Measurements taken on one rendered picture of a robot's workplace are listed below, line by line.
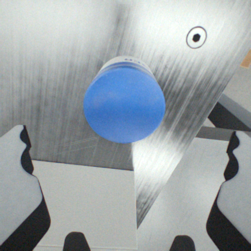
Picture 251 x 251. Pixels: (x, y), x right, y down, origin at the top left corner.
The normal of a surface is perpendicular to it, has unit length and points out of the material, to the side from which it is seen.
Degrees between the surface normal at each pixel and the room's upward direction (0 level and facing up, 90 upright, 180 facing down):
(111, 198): 90
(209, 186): 0
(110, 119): 0
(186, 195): 0
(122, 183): 90
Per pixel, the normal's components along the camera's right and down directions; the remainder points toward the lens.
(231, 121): -0.99, -0.12
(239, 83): -0.02, 0.49
